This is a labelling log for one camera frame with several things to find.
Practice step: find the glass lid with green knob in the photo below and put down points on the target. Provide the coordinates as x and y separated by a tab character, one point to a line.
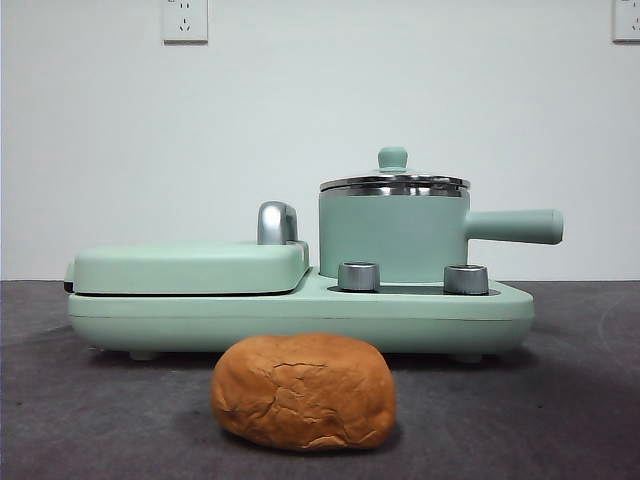
393	157

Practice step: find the brown potato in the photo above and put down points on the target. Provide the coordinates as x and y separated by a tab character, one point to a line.
300	395

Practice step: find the silver control knob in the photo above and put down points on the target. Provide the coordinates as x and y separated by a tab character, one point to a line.
466	279
358	276

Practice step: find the mint green breakfast machine base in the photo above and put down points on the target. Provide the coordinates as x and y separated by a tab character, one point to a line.
300	320

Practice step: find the mint green griddle cover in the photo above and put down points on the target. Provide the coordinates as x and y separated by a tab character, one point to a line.
190	267

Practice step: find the white wall socket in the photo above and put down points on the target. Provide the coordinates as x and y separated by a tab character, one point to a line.
185	22
627	20

